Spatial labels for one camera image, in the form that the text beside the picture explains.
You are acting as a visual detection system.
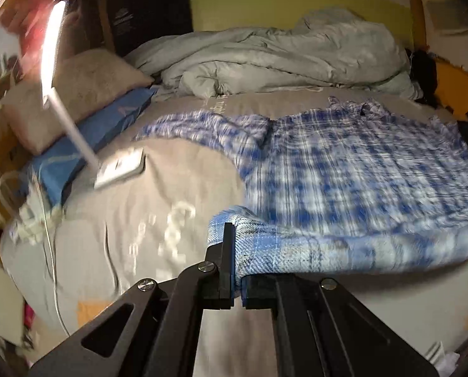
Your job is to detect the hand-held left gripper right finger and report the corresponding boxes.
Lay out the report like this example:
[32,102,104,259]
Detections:
[241,274,441,377]

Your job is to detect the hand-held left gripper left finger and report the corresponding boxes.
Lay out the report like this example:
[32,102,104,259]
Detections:
[29,222,242,377]

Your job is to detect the blue white plaid shirt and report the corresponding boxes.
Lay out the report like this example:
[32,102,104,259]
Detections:
[132,100,468,288]

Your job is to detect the white desk lamp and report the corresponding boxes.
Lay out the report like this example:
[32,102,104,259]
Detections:
[41,0,146,189]

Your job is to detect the blue pillow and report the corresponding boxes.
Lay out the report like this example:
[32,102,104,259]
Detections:
[16,87,158,207]

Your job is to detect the white power strip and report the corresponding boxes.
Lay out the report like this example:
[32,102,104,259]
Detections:
[16,200,62,244]

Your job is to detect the light grey duvet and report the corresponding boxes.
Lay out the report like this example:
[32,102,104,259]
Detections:
[125,7,425,101]

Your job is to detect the beige pillow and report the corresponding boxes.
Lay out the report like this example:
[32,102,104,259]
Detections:
[0,48,154,156]

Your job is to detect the black furry item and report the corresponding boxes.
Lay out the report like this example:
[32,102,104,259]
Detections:
[404,48,438,107]

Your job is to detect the black board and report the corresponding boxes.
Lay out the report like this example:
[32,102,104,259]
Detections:
[107,0,194,57]

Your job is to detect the white cable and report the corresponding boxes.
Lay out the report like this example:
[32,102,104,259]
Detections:
[0,171,72,338]

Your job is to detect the wooden post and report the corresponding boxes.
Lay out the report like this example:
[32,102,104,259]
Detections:
[407,0,428,52]

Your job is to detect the beige wall panel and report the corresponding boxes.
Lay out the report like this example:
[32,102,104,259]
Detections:
[426,0,468,37]

